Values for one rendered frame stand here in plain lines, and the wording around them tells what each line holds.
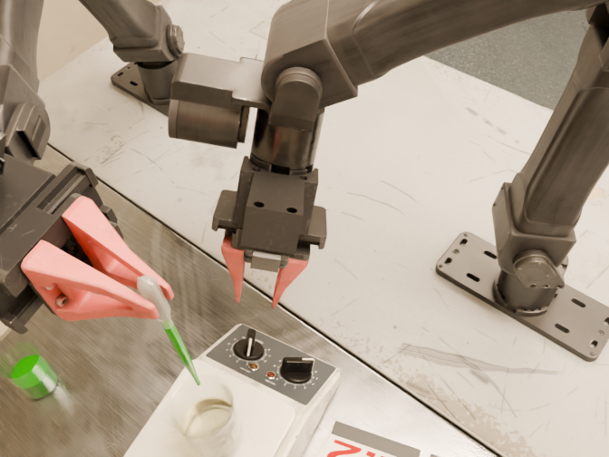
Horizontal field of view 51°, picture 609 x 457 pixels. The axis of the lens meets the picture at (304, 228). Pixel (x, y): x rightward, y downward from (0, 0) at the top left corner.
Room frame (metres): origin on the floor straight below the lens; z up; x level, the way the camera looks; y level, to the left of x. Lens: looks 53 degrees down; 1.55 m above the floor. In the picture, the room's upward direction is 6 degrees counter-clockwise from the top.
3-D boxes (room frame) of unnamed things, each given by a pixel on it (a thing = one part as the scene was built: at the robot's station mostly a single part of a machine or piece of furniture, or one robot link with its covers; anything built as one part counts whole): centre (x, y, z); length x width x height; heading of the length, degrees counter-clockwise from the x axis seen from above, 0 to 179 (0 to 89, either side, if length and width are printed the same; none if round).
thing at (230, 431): (0.21, 0.10, 1.02); 0.06 x 0.05 x 0.08; 99
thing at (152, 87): (0.79, 0.19, 0.94); 0.20 x 0.07 x 0.08; 46
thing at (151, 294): (0.21, 0.10, 1.22); 0.01 x 0.01 x 0.04; 56
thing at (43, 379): (0.33, 0.31, 0.93); 0.04 x 0.04 x 0.06
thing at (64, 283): (0.24, 0.13, 1.22); 0.09 x 0.07 x 0.07; 57
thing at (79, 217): (0.23, 0.13, 1.22); 0.09 x 0.07 x 0.07; 57
